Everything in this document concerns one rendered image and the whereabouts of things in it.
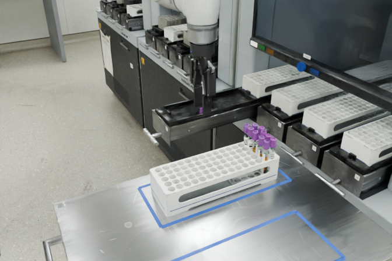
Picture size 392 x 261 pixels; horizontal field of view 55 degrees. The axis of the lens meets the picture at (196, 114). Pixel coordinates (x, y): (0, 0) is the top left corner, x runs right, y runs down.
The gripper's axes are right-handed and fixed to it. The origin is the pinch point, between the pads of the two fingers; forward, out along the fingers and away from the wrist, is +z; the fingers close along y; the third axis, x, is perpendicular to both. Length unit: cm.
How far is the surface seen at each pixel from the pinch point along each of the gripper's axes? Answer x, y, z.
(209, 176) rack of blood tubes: 19.9, -37.8, -2.9
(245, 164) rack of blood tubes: 10.4, -38.3, -3.1
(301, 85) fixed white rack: -33.9, -9.5, -1.3
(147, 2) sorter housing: -28, 112, -7
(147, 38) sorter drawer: -19, 92, 7
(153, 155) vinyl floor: -17, 93, 85
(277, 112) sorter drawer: -20.1, -13.8, 3.4
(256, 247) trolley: 20, -55, 3
